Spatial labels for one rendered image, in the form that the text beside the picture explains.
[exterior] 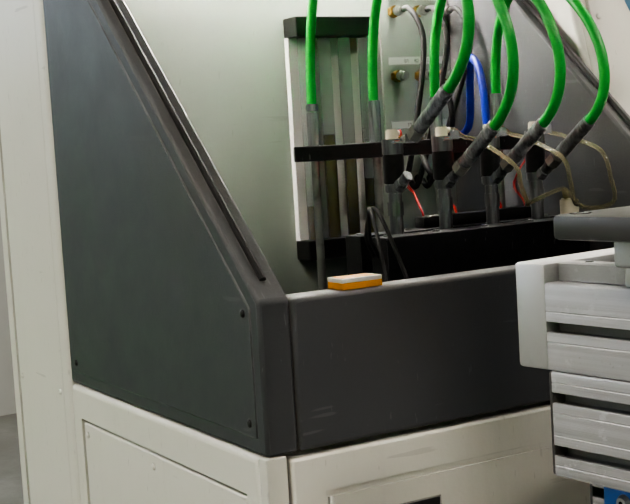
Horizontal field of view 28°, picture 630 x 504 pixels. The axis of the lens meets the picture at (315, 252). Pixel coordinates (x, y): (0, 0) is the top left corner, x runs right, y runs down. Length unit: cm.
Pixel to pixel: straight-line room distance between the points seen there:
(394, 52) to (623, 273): 103
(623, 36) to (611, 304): 97
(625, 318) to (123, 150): 73
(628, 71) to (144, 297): 82
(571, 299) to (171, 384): 58
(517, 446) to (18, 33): 93
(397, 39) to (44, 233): 62
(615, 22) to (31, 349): 100
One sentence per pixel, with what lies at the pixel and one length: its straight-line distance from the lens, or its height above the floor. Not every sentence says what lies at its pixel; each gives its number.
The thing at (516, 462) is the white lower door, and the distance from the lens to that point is 147.
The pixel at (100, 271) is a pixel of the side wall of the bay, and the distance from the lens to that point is 164.
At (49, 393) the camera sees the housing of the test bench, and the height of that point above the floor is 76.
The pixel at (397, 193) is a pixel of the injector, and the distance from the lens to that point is 164.
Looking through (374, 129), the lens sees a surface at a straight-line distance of 181.
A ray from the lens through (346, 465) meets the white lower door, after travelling 133.
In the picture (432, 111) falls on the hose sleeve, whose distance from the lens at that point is 156.
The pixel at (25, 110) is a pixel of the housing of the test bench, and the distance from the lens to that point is 188.
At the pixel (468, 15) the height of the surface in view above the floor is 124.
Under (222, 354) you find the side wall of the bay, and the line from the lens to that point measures 134.
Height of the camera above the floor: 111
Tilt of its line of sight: 5 degrees down
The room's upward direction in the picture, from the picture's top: 3 degrees counter-clockwise
